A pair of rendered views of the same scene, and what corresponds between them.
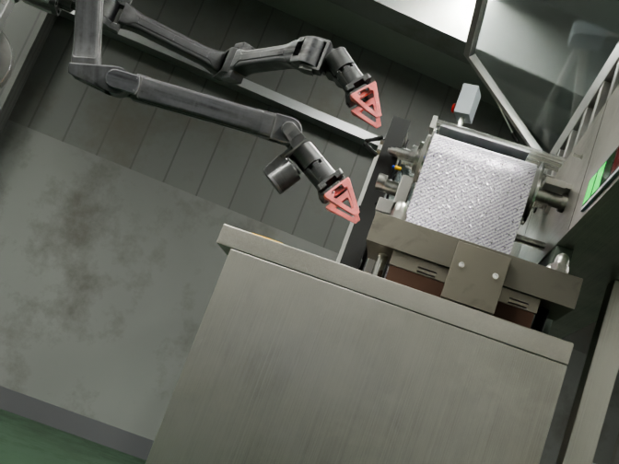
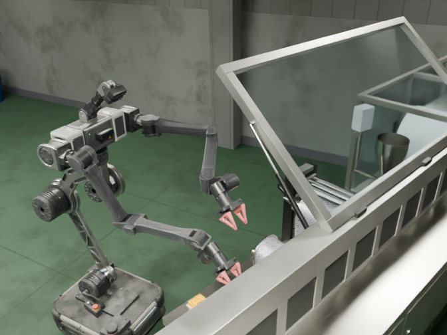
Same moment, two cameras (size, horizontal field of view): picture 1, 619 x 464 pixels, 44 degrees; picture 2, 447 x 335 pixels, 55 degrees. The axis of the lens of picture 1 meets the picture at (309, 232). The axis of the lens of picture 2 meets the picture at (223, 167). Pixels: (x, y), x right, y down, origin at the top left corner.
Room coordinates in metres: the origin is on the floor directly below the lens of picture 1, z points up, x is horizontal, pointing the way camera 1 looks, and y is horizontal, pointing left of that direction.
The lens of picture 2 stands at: (0.55, -0.86, 2.34)
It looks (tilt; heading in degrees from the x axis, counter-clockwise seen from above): 28 degrees down; 37
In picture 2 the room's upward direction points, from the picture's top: 1 degrees counter-clockwise
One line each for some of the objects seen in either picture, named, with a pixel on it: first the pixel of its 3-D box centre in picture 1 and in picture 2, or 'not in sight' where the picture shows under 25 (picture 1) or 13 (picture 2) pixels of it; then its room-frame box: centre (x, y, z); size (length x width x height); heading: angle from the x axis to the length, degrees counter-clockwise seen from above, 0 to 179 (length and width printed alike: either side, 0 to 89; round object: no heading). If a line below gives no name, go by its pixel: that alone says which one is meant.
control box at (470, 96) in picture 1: (464, 103); not in sight; (2.23, -0.31, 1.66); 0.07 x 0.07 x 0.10; 68
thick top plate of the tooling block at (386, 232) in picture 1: (468, 267); not in sight; (1.48, -0.32, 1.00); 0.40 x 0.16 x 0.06; 80
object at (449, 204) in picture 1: (461, 222); not in sight; (1.61, -0.30, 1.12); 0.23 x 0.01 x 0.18; 80
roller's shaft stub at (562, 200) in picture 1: (549, 199); not in sight; (1.64, -0.47, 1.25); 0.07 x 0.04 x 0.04; 80
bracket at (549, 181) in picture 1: (556, 186); not in sight; (1.64, -0.48, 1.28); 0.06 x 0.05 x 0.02; 80
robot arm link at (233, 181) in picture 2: (329, 66); (220, 183); (1.78, 0.10, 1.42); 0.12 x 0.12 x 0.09; 76
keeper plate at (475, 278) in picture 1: (475, 277); not in sight; (1.39, -0.32, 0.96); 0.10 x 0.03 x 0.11; 80
